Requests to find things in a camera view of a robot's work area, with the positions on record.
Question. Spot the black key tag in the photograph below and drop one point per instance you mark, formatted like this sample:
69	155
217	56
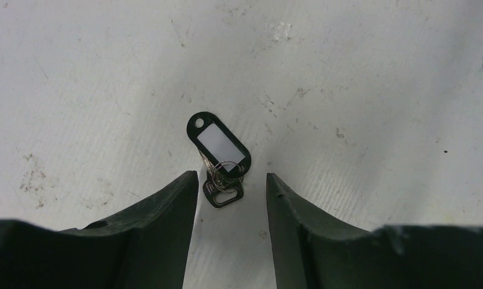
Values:
226	158

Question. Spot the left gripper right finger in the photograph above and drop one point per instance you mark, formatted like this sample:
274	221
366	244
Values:
313	249

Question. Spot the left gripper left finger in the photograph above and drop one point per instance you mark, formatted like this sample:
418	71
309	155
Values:
142	246

